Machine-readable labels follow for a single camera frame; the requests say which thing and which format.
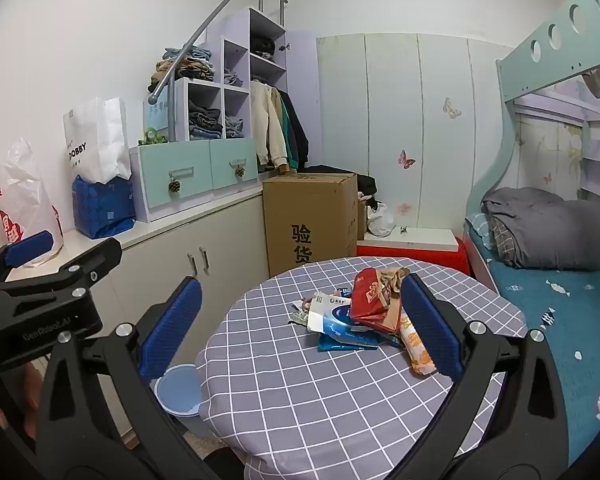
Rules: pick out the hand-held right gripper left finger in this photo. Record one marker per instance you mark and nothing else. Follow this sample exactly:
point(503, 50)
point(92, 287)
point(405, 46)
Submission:
point(172, 330)

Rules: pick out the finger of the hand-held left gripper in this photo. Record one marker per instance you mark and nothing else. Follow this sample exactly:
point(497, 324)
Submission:
point(92, 262)
point(30, 247)

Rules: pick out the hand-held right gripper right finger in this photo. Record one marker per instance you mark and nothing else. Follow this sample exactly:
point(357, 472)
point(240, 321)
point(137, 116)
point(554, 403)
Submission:
point(430, 330)

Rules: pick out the orange snack wrapper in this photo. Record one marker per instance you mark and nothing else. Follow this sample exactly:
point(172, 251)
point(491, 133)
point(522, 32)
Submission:
point(415, 355)

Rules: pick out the light blue trash bin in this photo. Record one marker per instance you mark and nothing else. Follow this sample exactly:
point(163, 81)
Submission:
point(177, 395)

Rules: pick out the red snack packet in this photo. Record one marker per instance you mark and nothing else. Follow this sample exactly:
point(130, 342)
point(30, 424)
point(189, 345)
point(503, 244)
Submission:
point(370, 295)

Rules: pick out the blue plastic packet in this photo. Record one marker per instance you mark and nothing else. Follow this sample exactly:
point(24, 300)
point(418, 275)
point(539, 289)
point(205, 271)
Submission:
point(345, 342)

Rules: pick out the white paper bag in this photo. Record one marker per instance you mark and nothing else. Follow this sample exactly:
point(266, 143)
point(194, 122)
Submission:
point(97, 140)
point(325, 310)

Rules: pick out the silver foil wrapper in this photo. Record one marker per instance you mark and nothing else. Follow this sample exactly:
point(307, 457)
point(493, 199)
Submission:
point(300, 317)

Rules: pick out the white red plastic bag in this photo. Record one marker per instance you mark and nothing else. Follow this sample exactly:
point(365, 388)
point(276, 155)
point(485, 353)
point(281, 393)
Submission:
point(20, 195)

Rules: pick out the blue tissue package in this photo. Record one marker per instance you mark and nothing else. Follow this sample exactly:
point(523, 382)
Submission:
point(102, 207)

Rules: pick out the red box with white lid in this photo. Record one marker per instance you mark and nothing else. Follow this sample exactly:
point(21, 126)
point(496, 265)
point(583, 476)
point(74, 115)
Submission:
point(410, 250)

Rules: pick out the white lower cabinet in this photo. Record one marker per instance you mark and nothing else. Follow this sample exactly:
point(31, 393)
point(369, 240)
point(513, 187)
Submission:
point(220, 230)

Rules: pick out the faint pink flower sticker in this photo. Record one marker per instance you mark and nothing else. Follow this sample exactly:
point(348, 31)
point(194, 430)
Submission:
point(404, 208)

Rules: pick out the teal printed bed sheet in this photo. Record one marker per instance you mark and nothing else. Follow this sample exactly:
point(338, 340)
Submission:
point(555, 320)

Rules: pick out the small cardboard box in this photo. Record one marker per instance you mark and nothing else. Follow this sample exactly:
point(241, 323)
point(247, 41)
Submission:
point(361, 220)

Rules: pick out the teal drawer unit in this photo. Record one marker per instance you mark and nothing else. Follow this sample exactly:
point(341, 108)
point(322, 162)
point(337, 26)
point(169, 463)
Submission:
point(185, 170)

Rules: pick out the grey checked tablecloth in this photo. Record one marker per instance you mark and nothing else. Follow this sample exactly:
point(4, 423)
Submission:
point(305, 400)

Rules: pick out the grey blanket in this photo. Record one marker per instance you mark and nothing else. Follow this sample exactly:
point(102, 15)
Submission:
point(545, 230)

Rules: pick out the black clothing heap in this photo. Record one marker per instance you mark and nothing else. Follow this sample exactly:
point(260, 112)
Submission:
point(366, 185)

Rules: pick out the light blue paper sign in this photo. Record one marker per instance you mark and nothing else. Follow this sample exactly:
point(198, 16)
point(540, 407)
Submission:
point(157, 112)

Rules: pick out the large cardboard box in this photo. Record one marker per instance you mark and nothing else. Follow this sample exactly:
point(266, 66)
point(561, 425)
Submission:
point(305, 220)

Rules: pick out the pink butterfly sticker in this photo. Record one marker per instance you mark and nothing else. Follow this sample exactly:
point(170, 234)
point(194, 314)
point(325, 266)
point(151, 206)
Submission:
point(406, 159)

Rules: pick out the folded jeans pile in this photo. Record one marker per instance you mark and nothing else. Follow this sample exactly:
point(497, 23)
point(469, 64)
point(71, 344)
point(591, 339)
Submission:
point(205, 120)

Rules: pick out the small folded clothes pile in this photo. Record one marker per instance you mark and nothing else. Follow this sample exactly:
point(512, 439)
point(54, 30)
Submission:
point(234, 127)

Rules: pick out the stack of folded clothes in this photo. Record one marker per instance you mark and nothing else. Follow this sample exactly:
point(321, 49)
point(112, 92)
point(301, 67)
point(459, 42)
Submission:
point(185, 67)

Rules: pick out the white shelf with clothes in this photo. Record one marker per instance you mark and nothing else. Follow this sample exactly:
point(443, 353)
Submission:
point(236, 97)

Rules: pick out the cream butterfly sticker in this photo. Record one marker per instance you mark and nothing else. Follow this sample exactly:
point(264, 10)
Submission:
point(451, 108)

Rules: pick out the cream jacket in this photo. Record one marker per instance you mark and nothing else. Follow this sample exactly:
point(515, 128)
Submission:
point(267, 125)

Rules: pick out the white wardrobe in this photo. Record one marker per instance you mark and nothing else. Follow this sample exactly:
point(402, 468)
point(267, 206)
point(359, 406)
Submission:
point(380, 110)

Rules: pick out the black jacket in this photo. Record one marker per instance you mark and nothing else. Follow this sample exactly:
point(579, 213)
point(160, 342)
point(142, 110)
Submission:
point(300, 135)

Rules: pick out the green jacket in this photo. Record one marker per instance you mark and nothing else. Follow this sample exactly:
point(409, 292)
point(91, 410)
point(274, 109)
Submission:
point(286, 125)

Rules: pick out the grey metal handrail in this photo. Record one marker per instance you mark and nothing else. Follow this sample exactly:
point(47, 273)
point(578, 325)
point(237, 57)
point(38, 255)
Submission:
point(200, 35)

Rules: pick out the dark folded clothes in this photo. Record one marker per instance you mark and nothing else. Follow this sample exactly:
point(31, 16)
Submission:
point(262, 46)

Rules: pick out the dark hanging object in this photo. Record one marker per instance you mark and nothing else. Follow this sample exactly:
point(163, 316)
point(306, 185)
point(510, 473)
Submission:
point(595, 82)

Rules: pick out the teal bunk bed frame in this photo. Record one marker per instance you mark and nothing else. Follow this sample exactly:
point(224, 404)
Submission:
point(545, 60)

